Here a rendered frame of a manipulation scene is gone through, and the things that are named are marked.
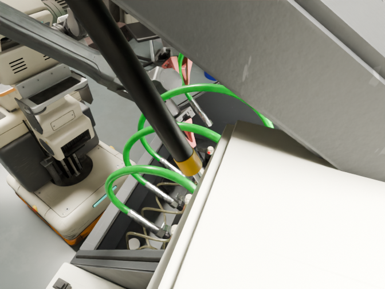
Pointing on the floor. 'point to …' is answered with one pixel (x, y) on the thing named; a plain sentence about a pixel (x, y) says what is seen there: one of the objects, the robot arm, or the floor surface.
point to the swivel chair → (140, 35)
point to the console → (275, 221)
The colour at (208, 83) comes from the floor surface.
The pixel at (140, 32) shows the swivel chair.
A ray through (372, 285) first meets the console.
